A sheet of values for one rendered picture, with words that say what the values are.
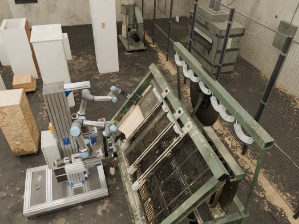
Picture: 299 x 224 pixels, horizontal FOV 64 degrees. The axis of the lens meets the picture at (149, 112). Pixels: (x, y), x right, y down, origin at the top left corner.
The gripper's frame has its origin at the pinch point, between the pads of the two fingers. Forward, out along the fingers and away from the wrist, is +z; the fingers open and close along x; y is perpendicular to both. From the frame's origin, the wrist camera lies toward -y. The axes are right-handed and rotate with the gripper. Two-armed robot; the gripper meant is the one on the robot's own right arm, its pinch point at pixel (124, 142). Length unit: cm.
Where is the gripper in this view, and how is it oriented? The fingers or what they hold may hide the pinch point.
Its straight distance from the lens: 327.1
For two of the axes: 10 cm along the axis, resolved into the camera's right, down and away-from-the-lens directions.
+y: 8.6, -5.1, -0.6
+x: -3.1, -6.0, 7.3
